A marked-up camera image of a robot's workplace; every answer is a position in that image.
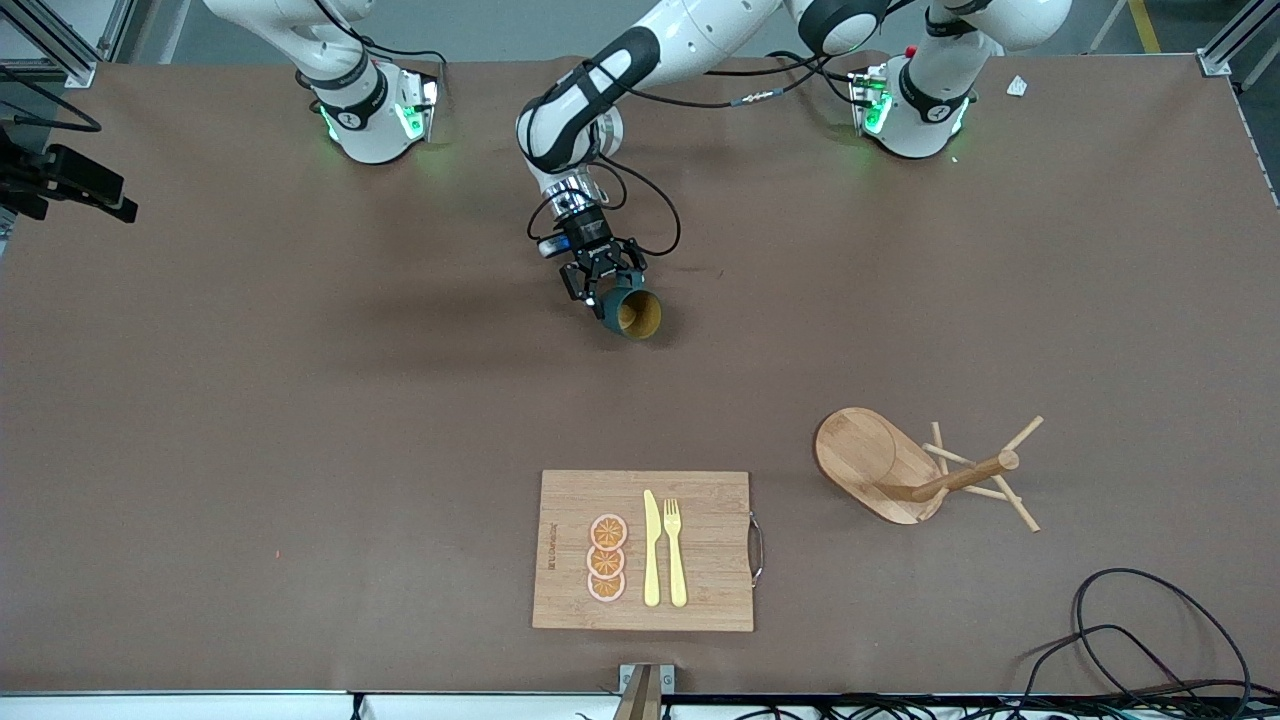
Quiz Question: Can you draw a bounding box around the teal cup with yellow inside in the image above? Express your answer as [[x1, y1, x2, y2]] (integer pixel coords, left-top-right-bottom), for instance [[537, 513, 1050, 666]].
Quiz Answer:
[[598, 285, 663, 341]]

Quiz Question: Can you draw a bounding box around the yellow plastic knife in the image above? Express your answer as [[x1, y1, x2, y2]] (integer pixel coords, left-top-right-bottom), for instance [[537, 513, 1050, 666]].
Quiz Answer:
[[643, 489, 662, 608]]

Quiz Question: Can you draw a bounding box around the bamboo cutting board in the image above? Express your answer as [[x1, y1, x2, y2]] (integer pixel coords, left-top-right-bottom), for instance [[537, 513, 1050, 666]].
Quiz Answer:
[[531, 469, 767, 633]]

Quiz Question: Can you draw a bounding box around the wooden mug tree stand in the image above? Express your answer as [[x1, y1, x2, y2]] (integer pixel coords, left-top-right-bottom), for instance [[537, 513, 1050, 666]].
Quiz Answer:
[[814, 406, 1047, 534]]

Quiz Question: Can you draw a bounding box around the yellow plastic fork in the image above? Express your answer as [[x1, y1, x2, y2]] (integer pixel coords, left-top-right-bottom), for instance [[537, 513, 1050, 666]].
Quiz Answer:
[[663, 498, 689, 609]]

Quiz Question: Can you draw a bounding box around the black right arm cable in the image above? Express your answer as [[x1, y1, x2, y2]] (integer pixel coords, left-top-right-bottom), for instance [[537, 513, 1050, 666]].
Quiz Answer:
[[0, 65, 103, 133]]

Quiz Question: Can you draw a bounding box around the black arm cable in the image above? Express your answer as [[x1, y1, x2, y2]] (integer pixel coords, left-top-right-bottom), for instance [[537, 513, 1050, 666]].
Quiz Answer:
[[0, 65, 103, 133], [527, 55, 833, 259]]

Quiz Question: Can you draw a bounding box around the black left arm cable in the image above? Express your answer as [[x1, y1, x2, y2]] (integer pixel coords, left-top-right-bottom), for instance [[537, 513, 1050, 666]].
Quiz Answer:
[[527, 55, 833, 259]]

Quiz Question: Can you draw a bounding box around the aluminium frame profile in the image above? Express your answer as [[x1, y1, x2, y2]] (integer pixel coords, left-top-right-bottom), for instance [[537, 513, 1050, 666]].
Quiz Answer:
[[1198, 0, 1280, 77], [0, 0, 136, 88]]

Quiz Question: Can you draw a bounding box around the black right base cable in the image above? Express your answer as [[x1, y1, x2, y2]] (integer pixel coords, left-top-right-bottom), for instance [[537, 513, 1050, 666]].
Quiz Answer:
[[355, 35, 448, 73]]

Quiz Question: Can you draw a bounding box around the grey metal bracket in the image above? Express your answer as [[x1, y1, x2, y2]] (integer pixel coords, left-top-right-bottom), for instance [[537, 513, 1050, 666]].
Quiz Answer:
[[618, 663, 676, 696]]

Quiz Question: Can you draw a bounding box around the brown camera post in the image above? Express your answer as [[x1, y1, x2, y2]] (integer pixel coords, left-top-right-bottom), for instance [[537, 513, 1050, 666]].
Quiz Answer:
[[613, 666, 662, 720]]

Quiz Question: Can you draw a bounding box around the small black cable loop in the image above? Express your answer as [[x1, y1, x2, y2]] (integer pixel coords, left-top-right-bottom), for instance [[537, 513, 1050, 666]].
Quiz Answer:
[[1020, 624, 1211, 706]]

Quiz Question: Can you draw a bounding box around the large black cable loop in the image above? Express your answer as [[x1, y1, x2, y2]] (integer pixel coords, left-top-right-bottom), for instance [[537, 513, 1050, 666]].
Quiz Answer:
[[1072, 568, 1253, 706]]

